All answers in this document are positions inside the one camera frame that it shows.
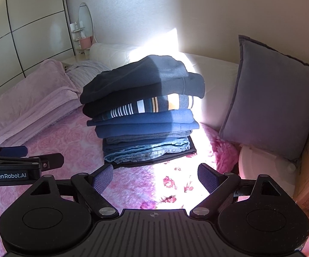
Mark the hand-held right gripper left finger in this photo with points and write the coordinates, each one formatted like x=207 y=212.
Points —
x=103 y=178

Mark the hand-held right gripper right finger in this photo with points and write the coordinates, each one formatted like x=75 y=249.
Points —
x=209 y=178

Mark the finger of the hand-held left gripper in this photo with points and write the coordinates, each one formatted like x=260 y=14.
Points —
x=52 y=161
x=12 y=151

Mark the black garment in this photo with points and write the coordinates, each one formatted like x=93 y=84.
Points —
x=122 y=80

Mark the stack of folded clothes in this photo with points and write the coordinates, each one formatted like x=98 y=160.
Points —
x=149 y=123

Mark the pink floral blanket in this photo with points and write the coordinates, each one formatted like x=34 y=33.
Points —
x=63 y=144

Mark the lilac fleece blanket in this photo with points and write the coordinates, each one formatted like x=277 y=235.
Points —
x=23 y=99

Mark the white round appliance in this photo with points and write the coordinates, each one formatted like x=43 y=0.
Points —
x=264 y=166

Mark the striped lilac quilt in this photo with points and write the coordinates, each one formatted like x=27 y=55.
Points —
x=85 y=72

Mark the white nightstand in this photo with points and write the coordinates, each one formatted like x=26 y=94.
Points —
x=74 y=58

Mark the grey cushion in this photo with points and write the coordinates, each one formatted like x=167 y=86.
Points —
x=272 y=93

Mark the pink cup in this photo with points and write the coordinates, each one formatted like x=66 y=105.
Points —
x=85 y=43

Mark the small cosmetics shelf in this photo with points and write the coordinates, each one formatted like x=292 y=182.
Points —
x=77 y=32

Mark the white wardrobe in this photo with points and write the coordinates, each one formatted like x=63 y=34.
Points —
x=23 y=18

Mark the oval mirror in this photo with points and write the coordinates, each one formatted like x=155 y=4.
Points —
x=86 y=18

